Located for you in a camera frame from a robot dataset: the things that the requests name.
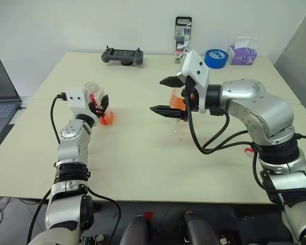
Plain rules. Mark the grey handheld controller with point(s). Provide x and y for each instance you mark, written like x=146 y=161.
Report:
x=122 y=56

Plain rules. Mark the clear bottle with orange drink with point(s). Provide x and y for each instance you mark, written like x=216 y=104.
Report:
x=108 y=120

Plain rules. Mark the purple tissue box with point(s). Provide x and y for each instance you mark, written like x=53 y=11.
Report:
x=242 y=57

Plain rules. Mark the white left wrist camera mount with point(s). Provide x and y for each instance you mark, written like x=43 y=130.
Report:
x=75 y=102

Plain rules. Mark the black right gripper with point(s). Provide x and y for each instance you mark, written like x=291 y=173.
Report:
x=191 y=89

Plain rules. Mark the clear wine glass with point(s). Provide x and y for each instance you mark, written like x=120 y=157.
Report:
x=175 y=100

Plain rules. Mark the small red block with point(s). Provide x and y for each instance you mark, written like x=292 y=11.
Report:
x=149 y=215

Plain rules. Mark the blue tape roll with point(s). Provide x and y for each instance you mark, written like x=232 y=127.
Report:
x=216 y=62

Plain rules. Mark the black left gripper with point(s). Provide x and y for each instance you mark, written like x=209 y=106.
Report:
x=92 y=108

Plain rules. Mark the dark rounded shape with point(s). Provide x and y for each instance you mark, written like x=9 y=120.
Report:
x=199 y=229
x=136 y=232

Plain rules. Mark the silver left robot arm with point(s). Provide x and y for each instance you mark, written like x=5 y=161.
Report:
x=71 y=148

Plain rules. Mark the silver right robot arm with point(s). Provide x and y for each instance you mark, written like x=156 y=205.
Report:
x=265 y=112

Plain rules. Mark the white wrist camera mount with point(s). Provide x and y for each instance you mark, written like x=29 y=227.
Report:
x=75 y=102
x=196 y=69

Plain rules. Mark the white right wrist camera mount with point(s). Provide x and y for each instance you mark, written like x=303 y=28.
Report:
x=196 y=69

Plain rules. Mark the red bottle cap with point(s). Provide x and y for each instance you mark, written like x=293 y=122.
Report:
x=248 y=151

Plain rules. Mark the dark grey laptop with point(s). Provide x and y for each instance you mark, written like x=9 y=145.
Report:
x=1 y=97

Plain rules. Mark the marker pen pack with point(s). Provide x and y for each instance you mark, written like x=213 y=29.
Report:
x=182 y=38

